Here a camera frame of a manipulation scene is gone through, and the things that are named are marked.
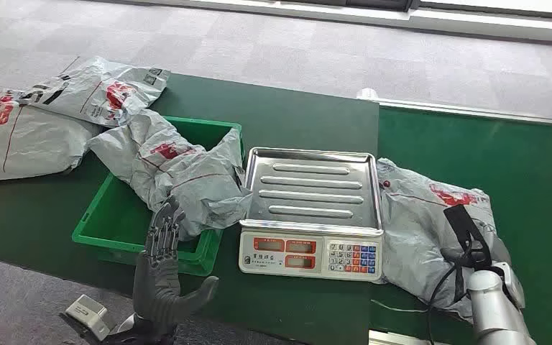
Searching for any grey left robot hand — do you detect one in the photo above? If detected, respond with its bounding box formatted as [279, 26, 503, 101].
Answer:
[132, 194, 220, 340]

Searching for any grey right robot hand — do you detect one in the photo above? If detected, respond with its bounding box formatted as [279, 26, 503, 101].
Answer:
[439, 204, 493, 272]

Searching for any grey poly mailer package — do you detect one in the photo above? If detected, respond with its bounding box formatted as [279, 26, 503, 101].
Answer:
[17, 55, 171, 129]
[87, 109, 254, 242]
[0, 89, 103, 184]
[376, 157, 514, 321]

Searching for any green conveyor belt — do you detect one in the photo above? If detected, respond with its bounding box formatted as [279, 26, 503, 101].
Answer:
[370, 106, 552, 345]

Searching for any green plastic bin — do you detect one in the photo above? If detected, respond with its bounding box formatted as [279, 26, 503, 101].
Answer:
[71, 115, 246, 277]

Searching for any white electronic scale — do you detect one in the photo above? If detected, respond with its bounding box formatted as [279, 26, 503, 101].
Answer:
[238, 146, 385, 283]

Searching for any steel scale pan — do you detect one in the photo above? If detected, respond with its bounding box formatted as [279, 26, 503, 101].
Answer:
[240, 146, 385, 236]

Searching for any dark green table cover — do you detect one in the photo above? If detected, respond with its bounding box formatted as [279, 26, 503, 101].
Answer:
[0, 71, 381, 345]

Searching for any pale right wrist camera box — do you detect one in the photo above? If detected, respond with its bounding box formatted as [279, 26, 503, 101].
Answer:
[494, 260, 528, 311]

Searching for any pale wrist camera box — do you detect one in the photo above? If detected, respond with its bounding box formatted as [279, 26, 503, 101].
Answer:
[494, 260, 528, 311]
[65, 294, 111, 342]

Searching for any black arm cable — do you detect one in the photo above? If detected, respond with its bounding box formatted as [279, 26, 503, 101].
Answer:
[425, 264, 470, 345]

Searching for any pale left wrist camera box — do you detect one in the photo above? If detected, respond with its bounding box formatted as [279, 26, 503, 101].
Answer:
[65, 294, 111, 342]

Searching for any silver conveyor side rail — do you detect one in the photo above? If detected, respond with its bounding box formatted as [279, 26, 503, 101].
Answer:
[356, 87, 552, 129]

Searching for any dark window frame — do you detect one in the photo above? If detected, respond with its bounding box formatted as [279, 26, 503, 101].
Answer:
[300, 0, 552, 24]

